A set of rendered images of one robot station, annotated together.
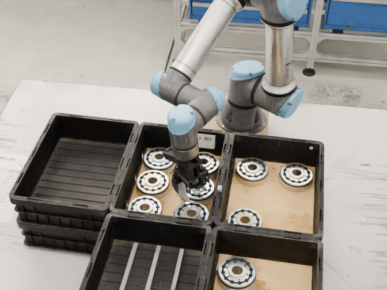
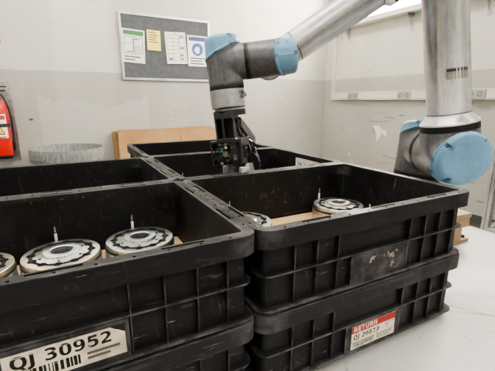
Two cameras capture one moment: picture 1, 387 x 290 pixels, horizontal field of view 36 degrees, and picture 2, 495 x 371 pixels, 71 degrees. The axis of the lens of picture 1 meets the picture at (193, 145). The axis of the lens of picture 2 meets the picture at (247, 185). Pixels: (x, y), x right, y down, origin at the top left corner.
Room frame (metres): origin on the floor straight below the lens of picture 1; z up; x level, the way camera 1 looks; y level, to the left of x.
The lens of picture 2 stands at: (0.80, -0.62, 1.07)
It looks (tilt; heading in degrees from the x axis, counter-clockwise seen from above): 14 degrees down; 53
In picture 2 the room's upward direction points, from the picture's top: straight up
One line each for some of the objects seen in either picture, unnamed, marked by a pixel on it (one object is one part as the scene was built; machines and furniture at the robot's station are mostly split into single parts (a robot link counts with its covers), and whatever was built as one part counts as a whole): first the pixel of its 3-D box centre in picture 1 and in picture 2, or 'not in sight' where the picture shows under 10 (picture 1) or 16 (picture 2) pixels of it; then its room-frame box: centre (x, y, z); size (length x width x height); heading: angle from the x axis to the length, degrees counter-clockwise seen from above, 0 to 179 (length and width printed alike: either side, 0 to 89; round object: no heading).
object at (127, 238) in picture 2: (236, 270); (140, 236); (0.97, -0.12, 0.86); 0.05 x 0.05 x 0.01
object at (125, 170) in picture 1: (173, 171); (240, 163); (1.30, 0.06, 0.92); 0.40 x 0.30 x 0.02; 170
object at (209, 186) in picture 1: (197, 187); not in sight; (1.29, -0.01, 0.86); 0.10 x 0.10 x 0.01
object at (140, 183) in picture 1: (152, 182); not in sight; (1.31, 0.13, 0.86); 0.10 x 0.10 x 0.01
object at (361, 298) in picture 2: not in sight; (313, 274); (1.25, -0.23, 0.76); 0.40 x 0.30 x 0.12; 170
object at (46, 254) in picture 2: not in sight; (61, 251); (0.86, -0.10, 0.86); 0.05 x 0.05 x 0.01
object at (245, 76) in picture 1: (247, 81); (423, 146); (1.70, -0.19, 0.96); 0.13 x 0.12 x 0.14; 51
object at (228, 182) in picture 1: (270, 194); (316, 218); (1.25, -0.23, 0.87); 0.40 x 0.30 x 0.11; 170
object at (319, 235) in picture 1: (272, 183); (317, 191); (1.25, -0.23, 0.92); 0.40 x 0.30 x 0.02; 170
